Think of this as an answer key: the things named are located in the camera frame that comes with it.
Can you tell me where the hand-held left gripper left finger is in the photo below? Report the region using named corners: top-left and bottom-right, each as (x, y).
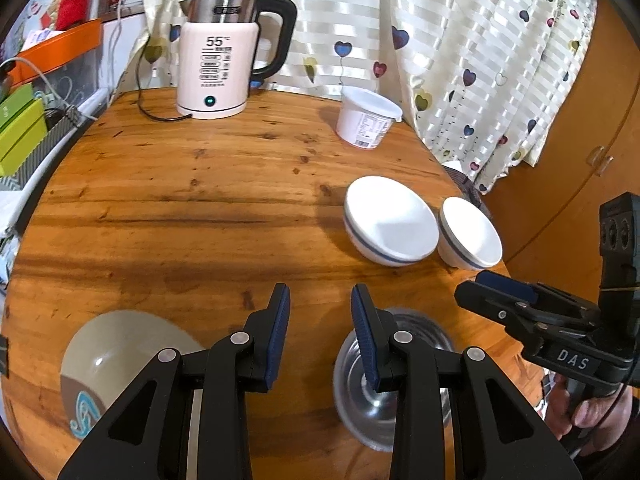
top-left (57, 283), bottom-right (292, 480)

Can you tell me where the white hanging cord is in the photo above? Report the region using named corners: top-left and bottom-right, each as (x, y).
top-left (107, 0), bottom-right (126, 106)

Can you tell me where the beige plate with brown patch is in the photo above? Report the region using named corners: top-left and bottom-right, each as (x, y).
top-left (60, 310), bottom-right (211, 441)

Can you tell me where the dark green box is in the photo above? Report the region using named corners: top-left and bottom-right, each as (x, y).
top-left (0, 82), bottom-right (33, 128)

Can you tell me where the white charging cable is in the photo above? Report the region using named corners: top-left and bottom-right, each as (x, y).
top-left (0, 57), bottom-right (101, 121)

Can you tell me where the stainless steel bowl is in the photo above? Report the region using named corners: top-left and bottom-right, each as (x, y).
top-left (333, 307), bottom-right (456, 453)

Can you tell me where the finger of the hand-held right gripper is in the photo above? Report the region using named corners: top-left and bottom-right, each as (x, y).
top-left (475, 270), bottom-right (601, 328)
top-left (455, 281), bottom-right (596, 354)

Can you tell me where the heart-print striped curtain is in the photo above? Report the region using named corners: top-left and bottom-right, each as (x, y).
top-left (122, 0), bottom-right (601, 196)

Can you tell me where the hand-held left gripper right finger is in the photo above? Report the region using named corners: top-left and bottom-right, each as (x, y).
top-left (350, 283), bottom-right (583, 480)

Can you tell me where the lime green box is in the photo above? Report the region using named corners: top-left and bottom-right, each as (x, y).
top-left (0, 97), bottom-right (48, 173)

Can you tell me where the small white blue-striped bowl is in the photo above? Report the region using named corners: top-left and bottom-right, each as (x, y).
top-left (438, 196), bottom-right (503, 270)

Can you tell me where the clear box with orange lid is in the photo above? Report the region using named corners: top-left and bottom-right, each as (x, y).
top-left (0, 17), bottom-right (103, 111)

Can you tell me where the chevron patterned box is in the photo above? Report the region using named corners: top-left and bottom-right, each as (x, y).
top-left (0, 110), bottom-right (83, 191)

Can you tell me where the black kettle cable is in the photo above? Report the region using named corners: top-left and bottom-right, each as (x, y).
top-left (135, 55), bottom-right (193, 122)

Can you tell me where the cartoon wall poster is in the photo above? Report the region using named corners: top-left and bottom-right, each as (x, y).
top-left (15, 0), bottom-right (71, 46)

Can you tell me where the person's right hand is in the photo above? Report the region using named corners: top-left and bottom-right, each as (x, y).
top-left (545, 375), bottom-right (640, 456)

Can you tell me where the large white blue-striped bowl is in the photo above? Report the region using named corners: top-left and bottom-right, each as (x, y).
top-left (343, 176), bottom-right (440, 267)

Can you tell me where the white plastic tub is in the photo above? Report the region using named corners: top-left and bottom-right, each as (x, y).
top-left (336, 86), bottom-right (404, 151)

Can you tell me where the white electric kettle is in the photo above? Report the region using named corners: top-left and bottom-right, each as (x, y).
top-left (176, 0), bottom-right (298, 121)

